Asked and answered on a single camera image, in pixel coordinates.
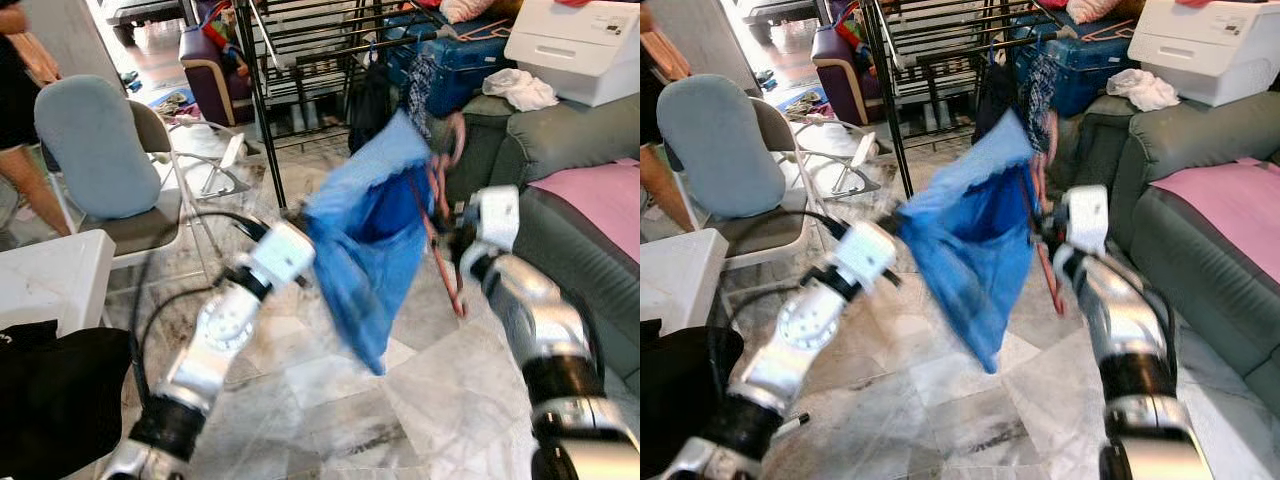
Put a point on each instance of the salmon red plastic hanger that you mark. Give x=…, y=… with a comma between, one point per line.
x=1052, y=280
x=445, y=262

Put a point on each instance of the blue cloth garment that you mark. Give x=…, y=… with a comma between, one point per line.
x=970, y=250
x=370, y=250

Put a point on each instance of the black garment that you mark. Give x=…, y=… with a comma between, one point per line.
x=60, y=400
x=690, y=400

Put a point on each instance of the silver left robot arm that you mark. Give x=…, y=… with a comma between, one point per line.
x=215, y=335
x=800, y=330

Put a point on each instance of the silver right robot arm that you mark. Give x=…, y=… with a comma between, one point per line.
x=540, y=320
x=1125, y=320

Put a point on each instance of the pink mat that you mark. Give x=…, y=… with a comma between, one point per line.
x=1230, y=195
x=595, y=200

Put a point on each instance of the blue plaid shirt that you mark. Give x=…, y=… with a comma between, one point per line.
x=420, y=90
x=1038, y=95

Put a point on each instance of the grey green sofa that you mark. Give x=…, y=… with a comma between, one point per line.
x=1200, y=130
x=560, y=130

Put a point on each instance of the dark navy garment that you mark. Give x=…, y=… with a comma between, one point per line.
x=370, y=105
x=995, y=100

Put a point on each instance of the crumpled white cloth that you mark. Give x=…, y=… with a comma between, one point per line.
x=1145, y=90
x=520, y=90

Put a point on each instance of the blue hard suitcase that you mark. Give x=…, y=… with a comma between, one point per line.
x=465, y=70
x=1090, y=65

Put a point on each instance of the black metal drying rack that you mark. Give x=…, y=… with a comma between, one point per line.
x=887, y=100
x=262, y=100

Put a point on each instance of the white plastic drawer box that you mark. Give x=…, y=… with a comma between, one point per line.
x=580, y=45
x=1210, y=45

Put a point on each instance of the white folding table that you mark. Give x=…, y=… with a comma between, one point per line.
x=50, y=275
x=680, y=275

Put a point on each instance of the white pink pillow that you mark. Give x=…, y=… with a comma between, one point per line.
x=468, y=8
x=1090, y=8

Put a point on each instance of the purple armchair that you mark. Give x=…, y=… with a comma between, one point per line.
x=840, y=80
x=210, y=80

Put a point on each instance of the light blue cushion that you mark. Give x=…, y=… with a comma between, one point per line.
x=720, y=150
x=95, y=150

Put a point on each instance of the colourful clothes heap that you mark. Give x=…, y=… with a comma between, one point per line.
x=170, y=100
x=800, y=98

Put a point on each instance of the grey white folding chair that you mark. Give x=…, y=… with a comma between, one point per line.
x=150, y=225
x=760, y=225

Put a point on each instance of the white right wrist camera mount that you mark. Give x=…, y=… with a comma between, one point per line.
x=498, y=215
x=1087, y=217

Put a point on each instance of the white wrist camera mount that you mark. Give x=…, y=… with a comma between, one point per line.
x=868, y=255
x=498, y=215
x=283, y=252
x=1087, y=217

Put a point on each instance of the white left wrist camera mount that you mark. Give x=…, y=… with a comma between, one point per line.
x=868, y=255
x=283, y=252

